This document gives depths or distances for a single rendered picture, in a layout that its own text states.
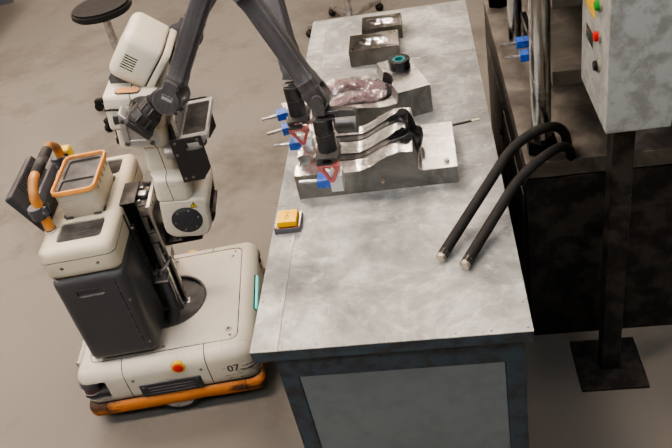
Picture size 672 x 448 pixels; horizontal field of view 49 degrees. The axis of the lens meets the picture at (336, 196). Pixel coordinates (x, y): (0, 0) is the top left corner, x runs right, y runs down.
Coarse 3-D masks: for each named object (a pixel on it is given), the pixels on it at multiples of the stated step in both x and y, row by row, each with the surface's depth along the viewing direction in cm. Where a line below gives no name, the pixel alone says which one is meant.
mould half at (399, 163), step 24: (384, 120) 242; (360, 144) 240; (408, 144) 226; (432, 144) 237; (312, 168) 232; (360, 168) 229; (384, 168) 227; (408, 168) 226; (432, 168) 226; (456, 168) 226; (312, 192) 234; (336, 192) 234; (360, 192) 233
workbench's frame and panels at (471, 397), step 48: (480, 336) 179; (528, 336) 178; (288, 384) 197; (336, 384) 196; (384, 384) 195; (432, 384) 194; (480, 384) 193; (336, 432) 209; (384, 432) 207; (432, 432) 206; (480, 432) 205; (528, 432) 204
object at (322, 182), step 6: (330, 168) 218; (342, 168) 218; (318, 174) 219; (330, 174) 215; (342, 174) 216; (300, 180) 219; (306, 180) 219; (312, 180) 218; (318, 180) 216; (324, 180) 216; (336, 180) 215; (342, 180) 215; (318, 186) 217; (324, 186) 217; (330, 186) 217; (336, 186) 216; (342, 186) 216
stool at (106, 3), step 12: (96, 0) 452; (108, 0) 448; (120, 0) 444; (72, 12) 442; (84, 12) 438; (96, 12) 435; (108, 12) 433; (120, 12) 436; (84, 24) 436; (108, 24) 450; (108, 36) 455; (96, 108) 492
